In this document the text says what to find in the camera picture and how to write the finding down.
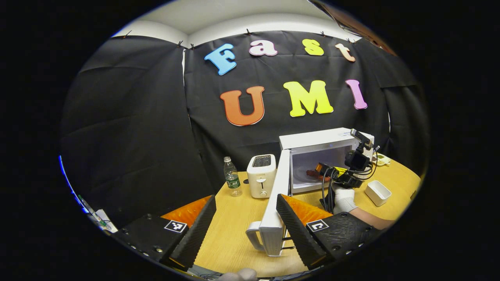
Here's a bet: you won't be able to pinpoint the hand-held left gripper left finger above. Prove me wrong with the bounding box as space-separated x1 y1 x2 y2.
111 195 216 270

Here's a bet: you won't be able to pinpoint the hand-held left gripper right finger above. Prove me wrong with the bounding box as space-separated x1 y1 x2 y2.
276 194 385 270

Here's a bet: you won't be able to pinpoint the brown meat piece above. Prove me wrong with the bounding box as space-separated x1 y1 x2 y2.
306 169 330 182

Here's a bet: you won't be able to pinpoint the white microwave oven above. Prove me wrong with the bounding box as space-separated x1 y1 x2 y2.
245 127 375 257

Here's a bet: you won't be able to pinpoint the white rectangular dish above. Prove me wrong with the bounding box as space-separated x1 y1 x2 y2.
364 180 392 207

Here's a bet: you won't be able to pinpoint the white toaster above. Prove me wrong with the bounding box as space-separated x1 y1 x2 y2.
246 154 277 199

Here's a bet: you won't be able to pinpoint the clear plastic water bottle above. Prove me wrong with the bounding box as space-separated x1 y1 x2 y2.
223 156 243 197

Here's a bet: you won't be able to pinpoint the white paper sheet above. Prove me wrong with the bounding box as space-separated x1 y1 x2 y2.
94 209 119 234

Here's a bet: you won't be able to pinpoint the green pen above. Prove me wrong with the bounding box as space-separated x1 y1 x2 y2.
77 194 113 231

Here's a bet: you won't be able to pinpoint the black backdrop cloth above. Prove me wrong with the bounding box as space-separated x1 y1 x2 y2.
61 30 430 231

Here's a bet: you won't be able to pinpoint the white blue edged panel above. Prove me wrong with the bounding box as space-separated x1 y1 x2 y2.
59 155 86 213

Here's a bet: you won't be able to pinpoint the black cables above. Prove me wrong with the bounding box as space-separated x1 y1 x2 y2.
320 167 341 213

